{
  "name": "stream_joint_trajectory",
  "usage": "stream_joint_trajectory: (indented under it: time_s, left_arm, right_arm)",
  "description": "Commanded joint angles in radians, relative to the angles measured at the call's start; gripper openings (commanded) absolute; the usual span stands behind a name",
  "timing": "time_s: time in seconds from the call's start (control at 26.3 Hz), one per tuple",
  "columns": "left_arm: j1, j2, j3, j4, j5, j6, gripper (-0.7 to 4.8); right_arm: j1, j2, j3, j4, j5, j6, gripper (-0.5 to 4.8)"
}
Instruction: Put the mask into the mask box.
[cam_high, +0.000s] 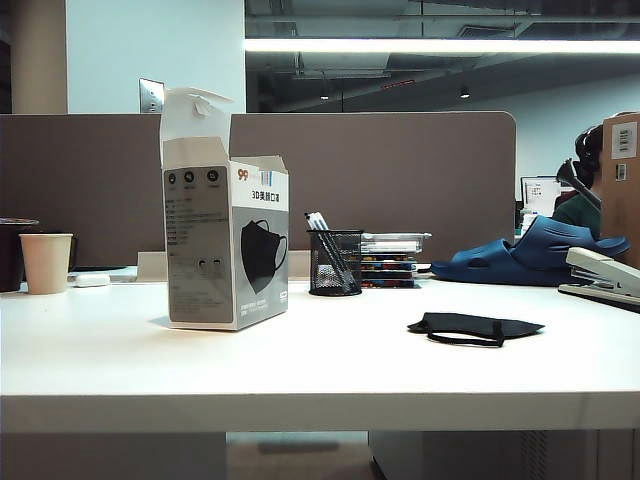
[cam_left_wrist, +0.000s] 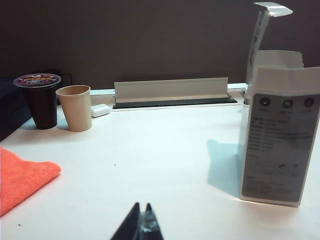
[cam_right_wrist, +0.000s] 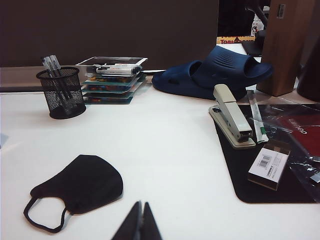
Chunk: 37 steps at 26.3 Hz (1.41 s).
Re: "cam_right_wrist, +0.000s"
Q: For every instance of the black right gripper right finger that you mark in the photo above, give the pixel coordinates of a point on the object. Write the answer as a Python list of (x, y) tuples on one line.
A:
[(150, 225)]

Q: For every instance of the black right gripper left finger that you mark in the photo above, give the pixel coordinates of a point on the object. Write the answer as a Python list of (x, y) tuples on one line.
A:
[(132, 225)]

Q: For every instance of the black face mask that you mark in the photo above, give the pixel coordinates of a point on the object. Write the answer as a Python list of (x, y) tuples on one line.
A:
[(87, 182)]

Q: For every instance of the white staples box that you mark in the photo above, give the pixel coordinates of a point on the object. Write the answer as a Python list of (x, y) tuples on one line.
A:
[(267, 165)]

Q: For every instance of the clear plastic marker box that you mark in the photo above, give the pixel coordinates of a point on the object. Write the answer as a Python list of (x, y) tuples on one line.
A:
[(112, 68)]

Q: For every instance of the yellow Toblerone box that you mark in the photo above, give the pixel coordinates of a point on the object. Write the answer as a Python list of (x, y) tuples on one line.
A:
[(230, 40)]

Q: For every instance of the brown cardboard box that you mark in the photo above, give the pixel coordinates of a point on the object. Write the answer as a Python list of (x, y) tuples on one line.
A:
[(282, 50)]

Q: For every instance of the black desk mat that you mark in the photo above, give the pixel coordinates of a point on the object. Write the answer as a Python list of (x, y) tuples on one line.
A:
[(240, 170)]

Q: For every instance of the colourful clear flat case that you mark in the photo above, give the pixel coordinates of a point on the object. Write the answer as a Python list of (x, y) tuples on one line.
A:
[(107, 95), (112, 80), (107, 100), (107, 88)]

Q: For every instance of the beige metal stapler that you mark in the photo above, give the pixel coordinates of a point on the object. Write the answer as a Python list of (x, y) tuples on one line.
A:
[(232, 112)]

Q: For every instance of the black mesh pen holder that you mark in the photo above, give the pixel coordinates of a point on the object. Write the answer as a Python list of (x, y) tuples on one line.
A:
[(62, 100)]

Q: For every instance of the white green wrapped pen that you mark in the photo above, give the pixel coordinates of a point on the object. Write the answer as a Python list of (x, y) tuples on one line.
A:
[(257, 122)]

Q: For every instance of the clear plastic bag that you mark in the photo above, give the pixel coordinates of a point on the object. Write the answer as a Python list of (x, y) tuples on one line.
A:
[(305, 190)]

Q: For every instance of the navy blue rubber slipper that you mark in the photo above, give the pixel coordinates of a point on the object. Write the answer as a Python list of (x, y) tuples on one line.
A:
[(212, 70)]

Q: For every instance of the red notebook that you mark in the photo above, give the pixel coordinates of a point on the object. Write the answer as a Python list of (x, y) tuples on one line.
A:
[(305, 130)]

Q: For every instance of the brown fabric desk partition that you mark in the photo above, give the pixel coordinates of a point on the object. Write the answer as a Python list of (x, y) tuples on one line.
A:
[(100, 30)]

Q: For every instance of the grey black chair part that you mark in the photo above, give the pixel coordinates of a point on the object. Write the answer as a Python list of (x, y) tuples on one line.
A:
[(252, 47)]

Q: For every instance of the black rounded object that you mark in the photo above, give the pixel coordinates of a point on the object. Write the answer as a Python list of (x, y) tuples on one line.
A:
[(310, 85)]

